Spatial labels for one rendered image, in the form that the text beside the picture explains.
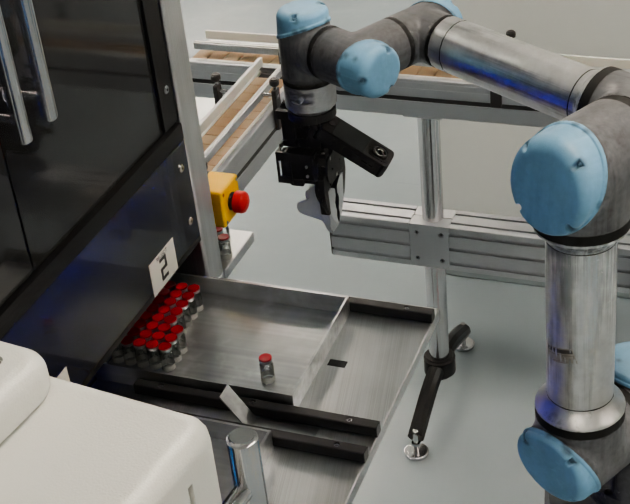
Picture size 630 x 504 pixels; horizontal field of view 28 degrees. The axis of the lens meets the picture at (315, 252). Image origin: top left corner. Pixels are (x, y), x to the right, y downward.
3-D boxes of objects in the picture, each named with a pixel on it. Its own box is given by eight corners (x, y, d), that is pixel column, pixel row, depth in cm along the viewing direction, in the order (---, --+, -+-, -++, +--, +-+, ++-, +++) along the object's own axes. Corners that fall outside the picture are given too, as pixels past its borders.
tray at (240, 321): (96, 379, 200) (92, 361, 198) (167, 287, 220) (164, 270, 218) (294, 413, 189) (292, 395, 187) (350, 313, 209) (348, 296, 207)
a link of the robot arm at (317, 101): (342, 69, 181) (322, 94, 174) (344, 98, 183) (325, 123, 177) (293, 65, 183) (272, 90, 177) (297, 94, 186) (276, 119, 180)
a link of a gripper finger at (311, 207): (304, 227, 194) (298, 175, 189) (340, 231, 192) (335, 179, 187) (296, 238, 192) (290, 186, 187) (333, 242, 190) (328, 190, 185)
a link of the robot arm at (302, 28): (301, 23, 168) (261, 8, 174) (309, 97, 174) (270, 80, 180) (344, 4, 172) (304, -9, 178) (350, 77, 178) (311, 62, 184)
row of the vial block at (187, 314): (147, 369, 201) (142, 346, 198) (194, 304, 214) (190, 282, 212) (159, 371, 200) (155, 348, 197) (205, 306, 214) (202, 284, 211)
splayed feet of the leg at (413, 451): (397, 458, 306) (394, 415, 298) (452, 337, 344) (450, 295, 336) (428, 464, 303) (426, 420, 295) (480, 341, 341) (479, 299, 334)
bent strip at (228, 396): (223, 426, 188) (218, 396, 184) (231, 414, 190) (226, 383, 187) (311, 442, 183) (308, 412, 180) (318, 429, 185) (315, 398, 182)
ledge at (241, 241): (157, 268, 229) (155, 260, 228) (187, 231, 238) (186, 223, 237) (226, 278, 224) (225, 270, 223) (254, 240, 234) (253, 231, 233)
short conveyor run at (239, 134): (180, 282, 228) (167, 208, 219) (105, 271, 233) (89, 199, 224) (313, 110, 280) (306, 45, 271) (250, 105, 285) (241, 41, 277)
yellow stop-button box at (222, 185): (189, 224, 222) (183, 189, 218) (206, 203, 227) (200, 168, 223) (227, 229, 219) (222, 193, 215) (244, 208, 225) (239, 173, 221)
